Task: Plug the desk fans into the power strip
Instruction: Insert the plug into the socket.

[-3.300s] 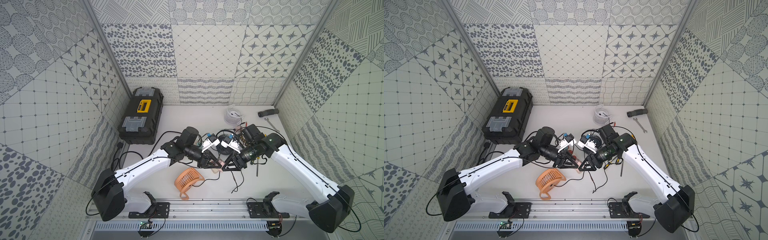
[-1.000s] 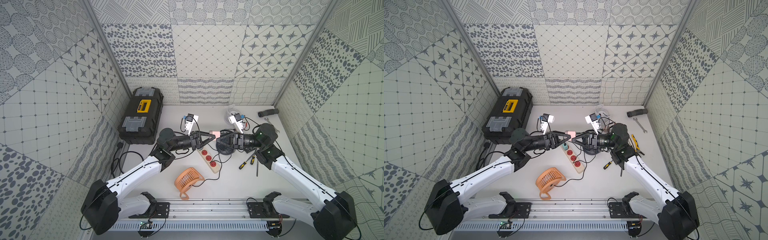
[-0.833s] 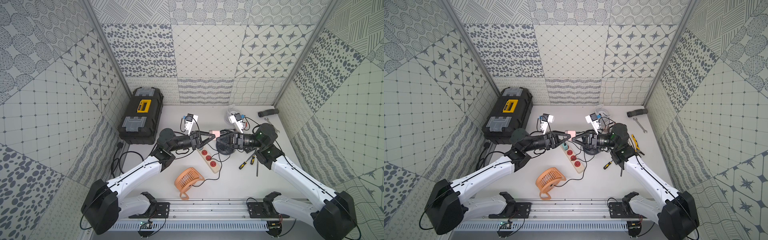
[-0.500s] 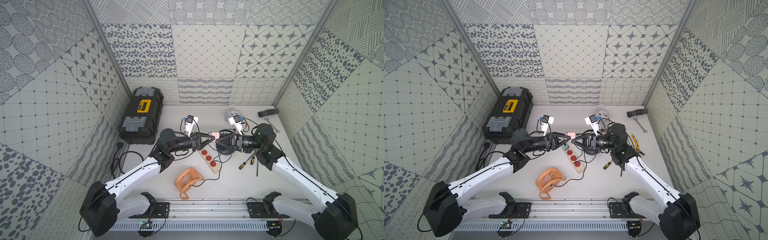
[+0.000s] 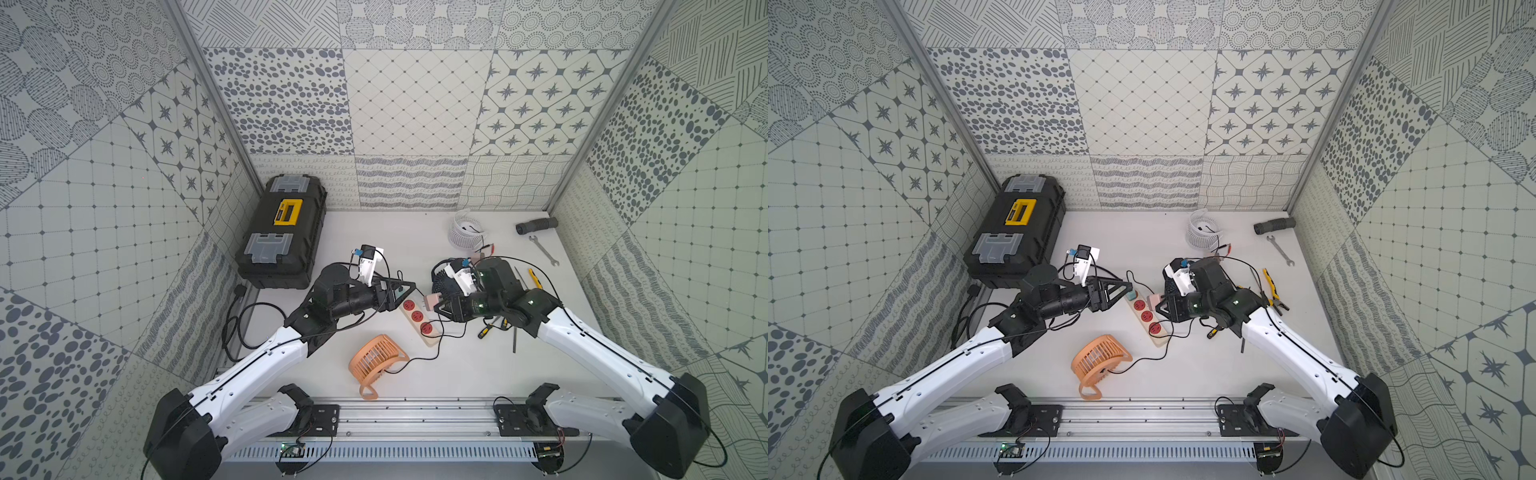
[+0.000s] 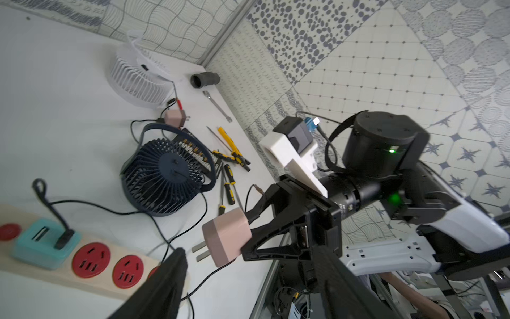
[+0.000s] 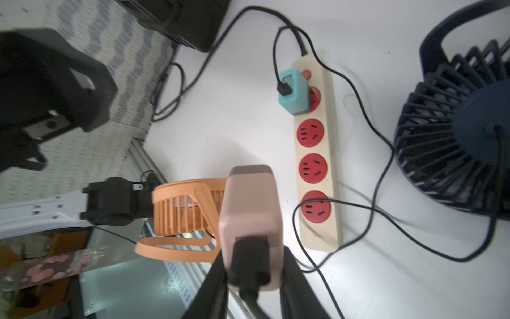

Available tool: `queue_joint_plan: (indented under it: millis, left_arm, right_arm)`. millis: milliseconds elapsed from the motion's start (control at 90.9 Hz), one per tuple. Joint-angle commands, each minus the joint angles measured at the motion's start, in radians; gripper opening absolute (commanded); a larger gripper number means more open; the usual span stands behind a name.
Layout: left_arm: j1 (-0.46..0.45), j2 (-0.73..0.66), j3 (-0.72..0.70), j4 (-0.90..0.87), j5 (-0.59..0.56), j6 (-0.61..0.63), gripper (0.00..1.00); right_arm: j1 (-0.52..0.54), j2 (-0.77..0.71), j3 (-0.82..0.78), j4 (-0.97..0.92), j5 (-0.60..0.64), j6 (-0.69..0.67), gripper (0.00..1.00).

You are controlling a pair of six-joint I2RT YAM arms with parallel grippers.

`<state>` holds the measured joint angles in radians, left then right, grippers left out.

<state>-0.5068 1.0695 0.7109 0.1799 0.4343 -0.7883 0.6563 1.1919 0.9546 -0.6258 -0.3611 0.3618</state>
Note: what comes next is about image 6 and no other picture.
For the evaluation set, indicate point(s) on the silver wrench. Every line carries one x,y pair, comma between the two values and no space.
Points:
209,97

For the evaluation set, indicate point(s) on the yellow pliers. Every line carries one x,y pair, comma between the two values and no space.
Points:
236,156

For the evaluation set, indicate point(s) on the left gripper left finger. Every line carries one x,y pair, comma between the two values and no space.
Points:
160,296

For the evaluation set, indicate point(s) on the teal USB charger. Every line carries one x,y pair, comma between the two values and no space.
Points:
36,245

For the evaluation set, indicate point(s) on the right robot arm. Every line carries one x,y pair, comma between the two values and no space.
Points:
381,163

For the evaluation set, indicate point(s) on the pink usb charger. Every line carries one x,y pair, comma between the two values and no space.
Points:
175,117
224,236

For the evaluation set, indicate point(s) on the black cylinder grip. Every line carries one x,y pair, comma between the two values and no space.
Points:
201,80

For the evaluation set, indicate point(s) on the beige red power strip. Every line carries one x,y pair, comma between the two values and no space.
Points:
95,266

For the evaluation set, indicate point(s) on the black yellow screwdriver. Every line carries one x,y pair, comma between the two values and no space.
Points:
232,195
222,182

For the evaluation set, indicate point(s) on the black bit set case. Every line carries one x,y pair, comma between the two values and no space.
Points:
198,161

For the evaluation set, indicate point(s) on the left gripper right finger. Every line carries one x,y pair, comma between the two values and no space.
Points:
342,293

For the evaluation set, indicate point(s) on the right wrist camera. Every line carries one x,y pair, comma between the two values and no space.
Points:
291,145

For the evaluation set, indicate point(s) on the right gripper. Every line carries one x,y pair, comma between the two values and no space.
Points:
308,217

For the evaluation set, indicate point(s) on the dark blue desk fan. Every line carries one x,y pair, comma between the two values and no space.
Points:
153,180

